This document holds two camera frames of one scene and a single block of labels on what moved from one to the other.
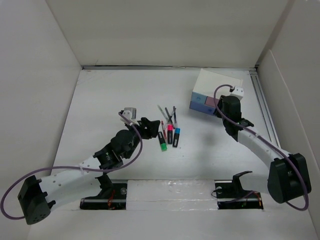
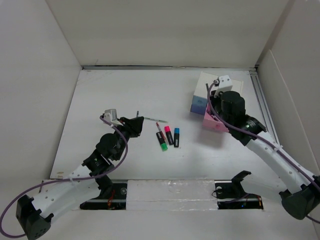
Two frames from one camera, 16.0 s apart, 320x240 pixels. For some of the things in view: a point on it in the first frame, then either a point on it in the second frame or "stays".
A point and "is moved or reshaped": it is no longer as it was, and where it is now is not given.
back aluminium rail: [174, 67] stays
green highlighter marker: [162, 143] stays
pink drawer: [210, 101] is moved or reshaped
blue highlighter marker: [176, 137] stays
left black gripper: [148, 128] -> [132, 126]
